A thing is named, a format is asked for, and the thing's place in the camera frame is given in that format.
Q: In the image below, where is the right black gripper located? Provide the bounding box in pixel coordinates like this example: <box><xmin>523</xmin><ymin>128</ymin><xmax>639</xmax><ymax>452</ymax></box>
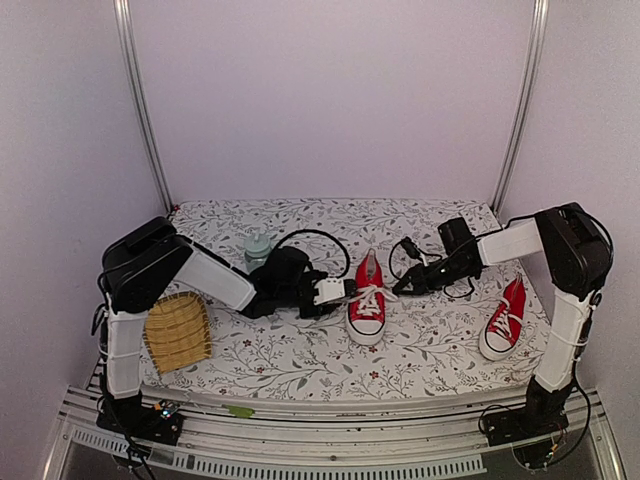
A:
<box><xmin>393</xmin><ymin>255</ymin><xmax>472</xmax><ymax>296</ymax></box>

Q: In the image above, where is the red sneaker with laces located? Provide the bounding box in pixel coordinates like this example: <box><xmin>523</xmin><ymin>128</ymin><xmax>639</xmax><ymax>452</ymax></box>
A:
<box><xmin>346</xmin><ymin>249</ymin><xmax>398</xmax><ymax>346</ymax></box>

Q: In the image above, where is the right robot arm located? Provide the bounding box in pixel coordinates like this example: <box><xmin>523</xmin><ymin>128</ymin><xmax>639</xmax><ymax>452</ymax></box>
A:
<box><xmin>392</xmin><ymin>203</ymin><xmax>614</xmax><ymax>436</ymax></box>

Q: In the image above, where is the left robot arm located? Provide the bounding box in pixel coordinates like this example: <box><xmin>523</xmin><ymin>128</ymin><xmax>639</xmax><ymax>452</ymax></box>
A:
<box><xmin>91</xmin><ymin>217</ymin><xmax>349</xmax><ymax>434</ymax></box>

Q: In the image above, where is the floral patterned table mat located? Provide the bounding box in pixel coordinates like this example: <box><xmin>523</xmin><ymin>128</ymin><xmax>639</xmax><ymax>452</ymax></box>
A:
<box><xmin>139</xmin><ymin>199</ymin><xmax>550</xmax><ymax>402</ymax></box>

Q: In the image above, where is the green tape piece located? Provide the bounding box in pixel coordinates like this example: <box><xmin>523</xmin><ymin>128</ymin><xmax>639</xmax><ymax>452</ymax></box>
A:
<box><xmin>224</xmin><ymin>405</ymin><xmax>255</xmax><ymax>419</ymax></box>

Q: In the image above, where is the woven bamboo basket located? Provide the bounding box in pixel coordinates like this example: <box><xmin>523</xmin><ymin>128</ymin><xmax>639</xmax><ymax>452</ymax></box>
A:
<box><xmin>143</xmin><ymin>292</ymin><xmax>212</xmax><ymax>375</ymax></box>

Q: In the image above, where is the right black camera cable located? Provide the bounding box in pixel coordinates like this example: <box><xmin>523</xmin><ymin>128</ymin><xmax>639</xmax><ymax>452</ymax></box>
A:
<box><xmin>388</xmin><ymin>239</ymin><xmax>479</xmax><ymax>300</ymax></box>

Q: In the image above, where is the black camera cable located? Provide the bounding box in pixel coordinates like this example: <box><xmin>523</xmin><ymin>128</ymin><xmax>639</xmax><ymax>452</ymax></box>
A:
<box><xmin>273</xmin><ymin>228</ymin><xmax>351</xmax><ymax>281</ymax></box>
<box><xmin>388</xmin><ymin>239</ymin><xmax>479</xmax><ymax>300</ymax></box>

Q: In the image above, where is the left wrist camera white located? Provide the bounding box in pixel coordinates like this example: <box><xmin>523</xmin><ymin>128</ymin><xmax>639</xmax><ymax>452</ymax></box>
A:
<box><xmin>313</xmin><ymin>277</ymin><xmax>357</xmax><ymax>305</ymax></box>

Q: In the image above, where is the left black camera cable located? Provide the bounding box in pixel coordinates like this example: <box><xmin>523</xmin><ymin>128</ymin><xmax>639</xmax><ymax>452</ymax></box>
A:
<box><xmin>273</xmin><ymin>228</ymin><xmax>351</xmax><ymax>281</ymax></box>

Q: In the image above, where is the front aluminium rail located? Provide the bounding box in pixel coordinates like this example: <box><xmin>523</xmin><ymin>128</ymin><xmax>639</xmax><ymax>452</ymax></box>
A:
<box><xmin>43</xmin><ymin>384</ymin><xmax>627</xmax><ymax>479</ymax></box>

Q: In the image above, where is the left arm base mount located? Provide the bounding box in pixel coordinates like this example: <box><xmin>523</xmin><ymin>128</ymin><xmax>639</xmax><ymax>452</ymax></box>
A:
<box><xmin>96</xmin><ymin>399</ymin><xmax>184</xmax><ymax>446</ymax></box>

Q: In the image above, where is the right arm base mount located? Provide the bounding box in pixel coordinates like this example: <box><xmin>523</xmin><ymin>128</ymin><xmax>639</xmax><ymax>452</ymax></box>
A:
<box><xmin>479</xmin><ymin>396</ymin><xmax>569</xmax><ymax>446</ymax></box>

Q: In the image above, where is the right aluminium frame post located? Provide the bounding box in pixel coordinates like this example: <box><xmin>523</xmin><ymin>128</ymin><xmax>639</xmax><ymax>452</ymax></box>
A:
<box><xmin>490</xmin><ymin>0</ymin><xmax>550</xmax><ymax>216</ymax></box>

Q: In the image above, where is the aluminium frame post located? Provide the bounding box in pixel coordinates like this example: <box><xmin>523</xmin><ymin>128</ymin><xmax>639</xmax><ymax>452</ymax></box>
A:
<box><xmin>490</xmin><ymin>0</ymin><xmax>550</xmax><ymax>216</ymax></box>
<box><xmin>113</xmin><ymin>0</ymin><xmax>174</xmax><ymax>213</ymax></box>

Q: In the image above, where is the left aluminium frame post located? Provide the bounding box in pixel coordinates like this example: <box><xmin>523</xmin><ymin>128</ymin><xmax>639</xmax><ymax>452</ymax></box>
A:
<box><xmin>113</xmin><ymin>0</ymin><xmax>174</xmax><ymax>213</ymax></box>

